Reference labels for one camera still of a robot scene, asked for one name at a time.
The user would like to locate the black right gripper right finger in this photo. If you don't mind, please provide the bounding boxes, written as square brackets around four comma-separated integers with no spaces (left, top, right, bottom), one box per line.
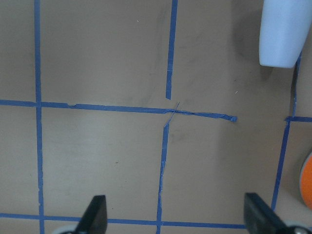
[244,193,287,234]

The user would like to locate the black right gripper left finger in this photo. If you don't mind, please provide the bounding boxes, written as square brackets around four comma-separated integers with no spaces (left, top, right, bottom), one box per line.
[75,195,108,234]

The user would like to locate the light blue plastic cup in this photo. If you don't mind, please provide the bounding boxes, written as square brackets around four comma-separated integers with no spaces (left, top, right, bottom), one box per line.
[259,0,312,68]

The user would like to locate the orange metal can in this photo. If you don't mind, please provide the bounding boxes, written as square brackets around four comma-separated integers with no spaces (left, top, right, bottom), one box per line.
[299,153,312,210]

